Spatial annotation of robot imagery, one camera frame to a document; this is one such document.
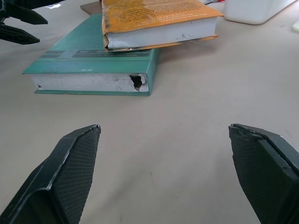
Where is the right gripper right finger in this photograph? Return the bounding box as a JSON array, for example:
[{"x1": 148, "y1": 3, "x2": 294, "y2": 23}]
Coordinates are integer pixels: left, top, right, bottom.
[{"x1": 228, "y1": 123, "x2": 299, "y2": 224}]

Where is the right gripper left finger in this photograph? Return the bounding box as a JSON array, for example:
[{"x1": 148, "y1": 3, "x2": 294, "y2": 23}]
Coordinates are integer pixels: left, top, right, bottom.
[{"x1": 0, "y1": 124, "x2": 102, "y2": 224}]

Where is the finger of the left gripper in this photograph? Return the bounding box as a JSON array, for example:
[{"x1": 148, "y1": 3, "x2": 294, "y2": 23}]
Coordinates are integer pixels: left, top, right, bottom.
[
  {"x1": 0, "y1": 2, "x2": 49, "y2": 25},
  {"x1": 0, "y1": 22, "x2": 41, "y2": 45}
]

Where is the brown book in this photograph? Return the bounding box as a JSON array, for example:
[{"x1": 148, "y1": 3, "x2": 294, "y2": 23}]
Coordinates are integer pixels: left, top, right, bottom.
[{"x1": 80, "y1": 3, "x2": 104, "y2": 16}]

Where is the teal hardcover book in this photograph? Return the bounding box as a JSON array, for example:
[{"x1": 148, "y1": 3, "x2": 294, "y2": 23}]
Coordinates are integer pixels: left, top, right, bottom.
[{"x1": 22, "y1": 13, "x2": 161, "y2": 97}]

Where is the orange softcover book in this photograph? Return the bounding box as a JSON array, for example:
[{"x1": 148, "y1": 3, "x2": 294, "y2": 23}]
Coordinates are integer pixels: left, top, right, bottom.
[{"x1": 100, "y1": 0, "x2": 225, "y2": 52}]

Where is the white plastic container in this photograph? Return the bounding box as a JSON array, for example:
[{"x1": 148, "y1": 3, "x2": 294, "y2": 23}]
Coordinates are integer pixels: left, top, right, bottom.
[{"x1": 223, "y1": 0, "x2": 298, "y2": 25}]

